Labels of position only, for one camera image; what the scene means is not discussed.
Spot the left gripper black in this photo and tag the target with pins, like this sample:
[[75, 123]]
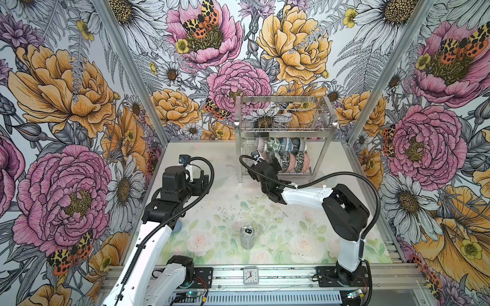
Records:
[[198, 186]]

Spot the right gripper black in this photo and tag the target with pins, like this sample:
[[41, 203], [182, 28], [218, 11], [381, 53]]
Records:
[[277, 166]]

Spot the green leaf pattern bowl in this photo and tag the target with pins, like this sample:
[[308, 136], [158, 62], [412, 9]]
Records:
[[273, 145]]

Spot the blue floral bowl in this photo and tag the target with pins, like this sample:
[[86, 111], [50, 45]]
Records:
[[286, 145]]

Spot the dark speckled pattern bowl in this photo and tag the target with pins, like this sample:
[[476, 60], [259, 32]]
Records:
[[302, 162]]

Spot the green geometric pattern bowl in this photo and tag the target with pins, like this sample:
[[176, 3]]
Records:
[[285, 161]]

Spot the purple glass bowl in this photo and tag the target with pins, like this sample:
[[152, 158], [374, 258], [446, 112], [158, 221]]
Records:
[[261, 145]]

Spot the dark grey petal bowl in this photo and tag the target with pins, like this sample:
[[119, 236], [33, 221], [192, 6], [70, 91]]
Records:
[[299, 145]]

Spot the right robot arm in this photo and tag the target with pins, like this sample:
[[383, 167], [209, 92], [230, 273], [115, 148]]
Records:
[[347, 215]]

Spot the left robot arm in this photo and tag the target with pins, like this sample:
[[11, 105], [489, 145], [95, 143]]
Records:
[[134, 286]]

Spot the steel two-tier dish rack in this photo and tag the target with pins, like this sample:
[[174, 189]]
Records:
[[307, 117]]

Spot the silver drink can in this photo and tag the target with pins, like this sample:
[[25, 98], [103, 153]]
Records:
[[247, 236]]

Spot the small white clock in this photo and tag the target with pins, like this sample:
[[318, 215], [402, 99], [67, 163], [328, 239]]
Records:
[[250, 275]]

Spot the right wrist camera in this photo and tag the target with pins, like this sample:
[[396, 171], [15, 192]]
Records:
[[257, 156]]

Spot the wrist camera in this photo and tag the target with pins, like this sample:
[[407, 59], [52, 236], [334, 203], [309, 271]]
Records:
[[257, 156], [184, 159]]

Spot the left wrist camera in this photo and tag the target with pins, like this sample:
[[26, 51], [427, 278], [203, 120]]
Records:
[[184, 159]]

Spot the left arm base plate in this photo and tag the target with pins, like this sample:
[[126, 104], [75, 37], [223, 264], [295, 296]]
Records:
[[202, 278]]

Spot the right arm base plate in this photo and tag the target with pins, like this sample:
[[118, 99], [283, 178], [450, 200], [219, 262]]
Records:
[[337, 277]]

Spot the aluminium front rail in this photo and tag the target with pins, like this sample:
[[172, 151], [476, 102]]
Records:
[[385, 277]]

